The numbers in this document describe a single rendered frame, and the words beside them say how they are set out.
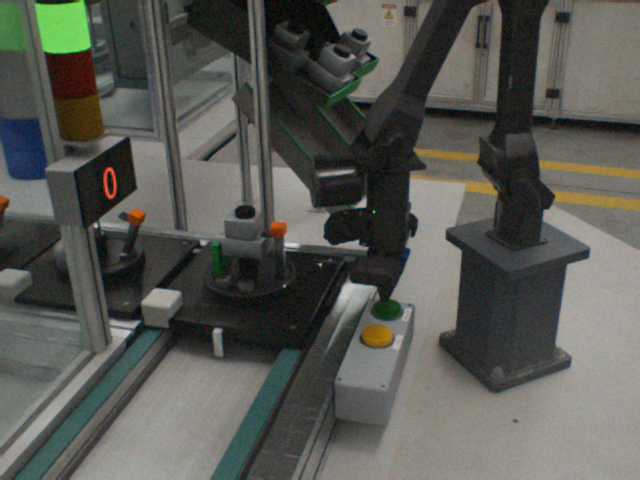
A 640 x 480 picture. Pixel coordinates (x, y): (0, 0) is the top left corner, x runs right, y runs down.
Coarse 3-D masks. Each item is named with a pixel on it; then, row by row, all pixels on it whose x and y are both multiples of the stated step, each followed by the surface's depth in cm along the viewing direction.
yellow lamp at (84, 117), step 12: (84, 96) 83; (96, 96) 84; (60, 108) 83; (72, 108) 82; (84, 108) 83; (96, 108) 84; (60, 120) 83; (72, 120) 83; (84, 120) 83; (96, 120) 84; (60, 132) 84; (72, 132) 84; (84, 132) 84; (96, 132) 85
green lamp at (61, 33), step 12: (48, 12) 78; (60, 12) 78; (72, 12) 78; (84, 12) 80; (48, 24) 78; (60, 24) 78; (72, 24) 79; (84, 24) 80; (48, 36) 79; (60, 36) 79; (72, 36) 79; (84, 36) 80; (48, 48) 80; (60, 48) 79; (72, 48) 80; (84, 48) 81
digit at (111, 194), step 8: (104, 160) 87; (112, 160) 88; (96, 168) 85; (104, 168) 87; (112, 168) 88; (104, 176) 87; (112, 176) 89; (104, 184) 87; (112, 184) 89; (120, 184) 91; (104, 192) 87; (112, 192) 89; (120, 192) 91; (104, 200) 87; (112, 200) 89; (104, 208) 88
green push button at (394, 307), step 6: (378, 300) 107; (390, 300) 107; (378, 306) 106; (384, 306) 106; (390, 306) 106; (396, 306) 106; (378, 312) 105; (384, 312) 105; (390, 312) 105; (396, 312) 105; (384, 318) 105; (390, 318) 105
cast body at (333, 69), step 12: (324, 48) 121; (336, 48) 121; (348, 48) 122; (312, 60) 125; (324, 60) 121; (336, 60) 120; (348, 60) 121; (312, 72) 123; (324, 72) 122; (336, 72) 121; (348, 72) 124; (324, 84) 123; (336, 84) 122; (348, 84) 124
